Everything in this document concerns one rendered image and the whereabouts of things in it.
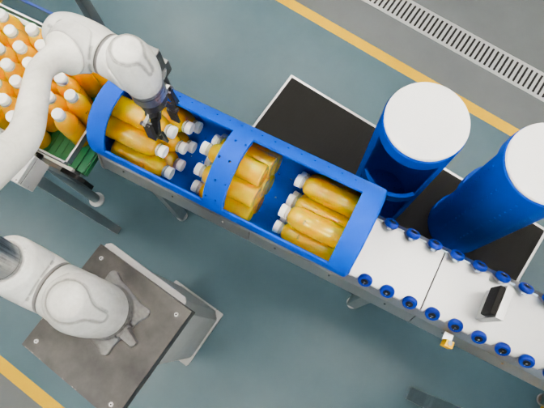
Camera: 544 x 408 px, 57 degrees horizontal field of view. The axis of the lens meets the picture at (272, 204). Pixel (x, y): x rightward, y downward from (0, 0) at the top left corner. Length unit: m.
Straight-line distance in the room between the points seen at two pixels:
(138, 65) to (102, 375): 0.88
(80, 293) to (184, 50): 1.99
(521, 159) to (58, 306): 1.40
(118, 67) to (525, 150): 1.24
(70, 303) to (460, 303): 1.14
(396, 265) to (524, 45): 1.94
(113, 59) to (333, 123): 1.65
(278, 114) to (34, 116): 1.76
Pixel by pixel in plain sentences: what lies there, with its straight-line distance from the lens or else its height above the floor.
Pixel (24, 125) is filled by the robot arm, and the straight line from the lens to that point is 1.02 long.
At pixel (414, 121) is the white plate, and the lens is 1.69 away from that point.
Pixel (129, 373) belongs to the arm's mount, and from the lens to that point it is 1.54.
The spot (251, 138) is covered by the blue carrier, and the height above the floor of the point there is 1.21.
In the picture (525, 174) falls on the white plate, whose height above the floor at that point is 1.04.
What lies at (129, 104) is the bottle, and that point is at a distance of 1.56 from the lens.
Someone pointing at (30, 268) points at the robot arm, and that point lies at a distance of 1.39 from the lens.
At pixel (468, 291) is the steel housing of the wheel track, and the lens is 1.71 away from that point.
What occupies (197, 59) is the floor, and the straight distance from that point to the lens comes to 3.00.
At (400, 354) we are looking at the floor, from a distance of 2.59.
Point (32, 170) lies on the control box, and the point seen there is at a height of 1.07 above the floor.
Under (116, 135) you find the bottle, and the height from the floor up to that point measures 1.14.
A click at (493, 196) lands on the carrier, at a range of 1.85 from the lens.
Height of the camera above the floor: 2.53
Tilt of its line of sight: 75 degrees down
